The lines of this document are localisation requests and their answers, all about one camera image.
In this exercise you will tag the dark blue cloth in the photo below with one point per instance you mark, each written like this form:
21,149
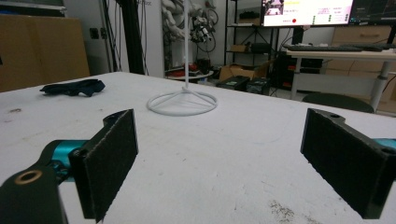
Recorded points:
74,87

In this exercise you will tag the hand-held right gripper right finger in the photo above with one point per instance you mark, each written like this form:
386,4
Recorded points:
345,158

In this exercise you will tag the black metal post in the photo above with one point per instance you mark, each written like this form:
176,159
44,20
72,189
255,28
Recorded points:
132,35

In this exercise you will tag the black metal shelf rack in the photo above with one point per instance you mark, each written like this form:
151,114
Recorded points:
246,34

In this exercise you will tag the computer monitor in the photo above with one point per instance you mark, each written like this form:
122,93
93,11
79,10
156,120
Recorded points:
308,11

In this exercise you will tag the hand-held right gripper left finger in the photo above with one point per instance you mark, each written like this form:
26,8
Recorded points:
104,161

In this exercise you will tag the dark round chair seat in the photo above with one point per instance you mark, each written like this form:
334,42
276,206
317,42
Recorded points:
337,102

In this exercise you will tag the brown cardboard panel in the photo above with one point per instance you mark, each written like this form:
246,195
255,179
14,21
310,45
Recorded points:
40,51

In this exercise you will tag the open cardboard box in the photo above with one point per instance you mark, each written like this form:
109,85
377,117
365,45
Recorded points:
241,72

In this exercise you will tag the black keyboard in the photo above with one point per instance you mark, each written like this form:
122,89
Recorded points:
323,48

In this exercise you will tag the white desk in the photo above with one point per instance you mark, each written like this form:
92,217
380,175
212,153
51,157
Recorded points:
342,71

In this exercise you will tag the black box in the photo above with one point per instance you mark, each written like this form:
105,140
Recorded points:
258,85
233,82

